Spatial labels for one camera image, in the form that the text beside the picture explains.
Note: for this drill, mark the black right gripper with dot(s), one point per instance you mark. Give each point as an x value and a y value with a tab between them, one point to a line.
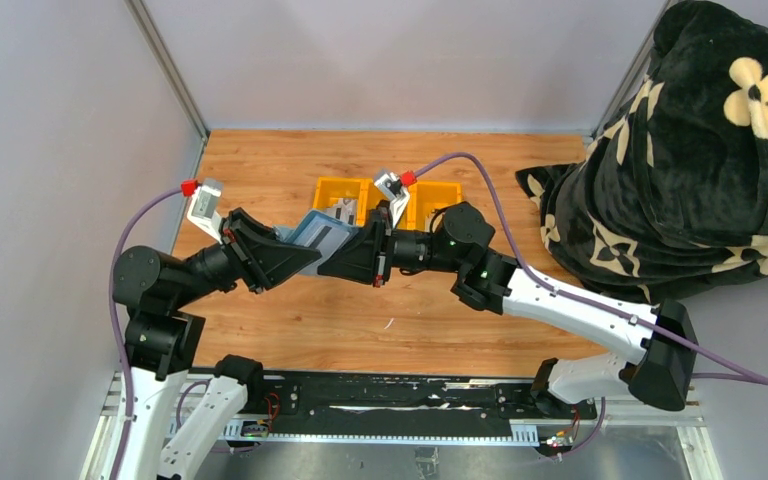
356	259

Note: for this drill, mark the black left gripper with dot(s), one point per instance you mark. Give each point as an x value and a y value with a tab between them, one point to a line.
263	260

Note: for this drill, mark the grey white credit card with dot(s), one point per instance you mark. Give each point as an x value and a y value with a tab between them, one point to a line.
344	210

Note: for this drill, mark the blue leather card holder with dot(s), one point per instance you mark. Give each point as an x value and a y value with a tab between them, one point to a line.
319	231

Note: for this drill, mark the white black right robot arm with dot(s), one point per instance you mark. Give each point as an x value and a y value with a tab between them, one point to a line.
648	347

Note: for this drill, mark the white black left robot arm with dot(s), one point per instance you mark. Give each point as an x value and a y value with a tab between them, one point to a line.
160	342

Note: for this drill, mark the black floral fleece blanket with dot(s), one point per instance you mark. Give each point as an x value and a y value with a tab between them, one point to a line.
671	199

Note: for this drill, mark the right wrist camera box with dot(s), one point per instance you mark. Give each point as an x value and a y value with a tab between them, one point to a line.
395	188

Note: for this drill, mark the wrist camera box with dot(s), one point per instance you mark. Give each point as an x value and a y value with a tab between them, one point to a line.
395	188
204	197

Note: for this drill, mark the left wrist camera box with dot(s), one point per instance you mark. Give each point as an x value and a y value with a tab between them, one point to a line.
204	197

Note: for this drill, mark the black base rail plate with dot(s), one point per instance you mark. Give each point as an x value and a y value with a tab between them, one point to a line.
401	408

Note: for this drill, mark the aluminium frame post left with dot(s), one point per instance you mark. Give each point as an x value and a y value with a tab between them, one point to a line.
155	42

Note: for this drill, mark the aluminium frame post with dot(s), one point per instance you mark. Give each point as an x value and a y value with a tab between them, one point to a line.
155	42
628	81

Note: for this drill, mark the aluminium frame post right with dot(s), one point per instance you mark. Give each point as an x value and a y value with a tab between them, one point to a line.
628	81

